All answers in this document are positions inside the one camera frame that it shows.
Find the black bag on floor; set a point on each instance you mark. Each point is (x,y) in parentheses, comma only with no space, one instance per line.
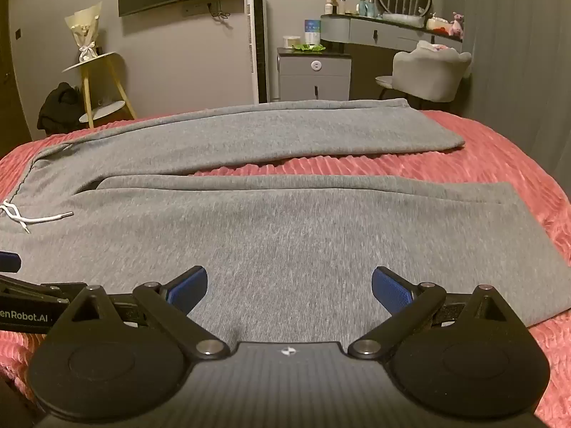
(61,110)

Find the pink ribbed bedspread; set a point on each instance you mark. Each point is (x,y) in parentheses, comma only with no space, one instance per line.
(487,157)

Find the yellow-legged side table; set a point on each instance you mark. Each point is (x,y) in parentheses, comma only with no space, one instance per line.
(102,88)

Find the grey bedside cabinet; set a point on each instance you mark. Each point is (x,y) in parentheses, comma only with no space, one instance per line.
(308,75)

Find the grey curtain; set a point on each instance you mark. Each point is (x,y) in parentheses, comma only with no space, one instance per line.
(519,83)

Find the grey sweatpants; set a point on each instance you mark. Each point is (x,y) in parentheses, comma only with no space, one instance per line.
(290,257)

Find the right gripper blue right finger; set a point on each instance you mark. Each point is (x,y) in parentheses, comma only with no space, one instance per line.
(411,308)

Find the white tower air conditioner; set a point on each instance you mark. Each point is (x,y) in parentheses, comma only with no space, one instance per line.
(256,12)

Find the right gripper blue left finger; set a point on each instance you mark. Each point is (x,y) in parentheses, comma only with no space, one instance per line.
(166,307)

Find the wrapped flower bouquet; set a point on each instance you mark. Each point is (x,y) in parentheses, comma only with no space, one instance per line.
(84,25)

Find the grey upholstered chair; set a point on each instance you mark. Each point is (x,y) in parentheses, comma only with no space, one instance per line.
(429,72)

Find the pink plush toy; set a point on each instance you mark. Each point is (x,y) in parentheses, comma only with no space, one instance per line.
(457,26)

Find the grey vanity desk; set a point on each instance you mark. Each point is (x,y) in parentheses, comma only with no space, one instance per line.
(360,30)

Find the blue white tissue box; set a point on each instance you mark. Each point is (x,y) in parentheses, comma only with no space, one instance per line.
(312,31)

